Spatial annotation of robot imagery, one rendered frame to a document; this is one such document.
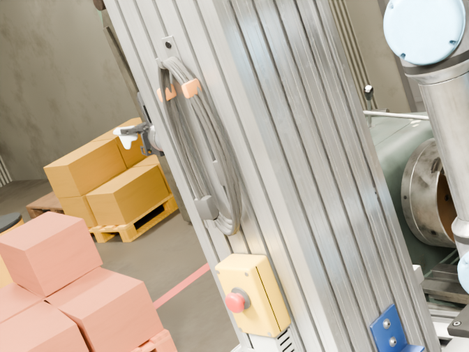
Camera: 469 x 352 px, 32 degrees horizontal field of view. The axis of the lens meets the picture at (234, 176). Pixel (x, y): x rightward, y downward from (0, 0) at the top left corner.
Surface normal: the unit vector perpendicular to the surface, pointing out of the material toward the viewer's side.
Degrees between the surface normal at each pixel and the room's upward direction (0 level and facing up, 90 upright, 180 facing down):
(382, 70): 90
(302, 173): 90
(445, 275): 90
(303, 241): 90
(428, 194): 65
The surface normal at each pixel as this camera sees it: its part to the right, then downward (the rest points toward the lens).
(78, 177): 0.71, -0.05
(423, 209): -0.77, 0.28
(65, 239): 0.56, 0.04
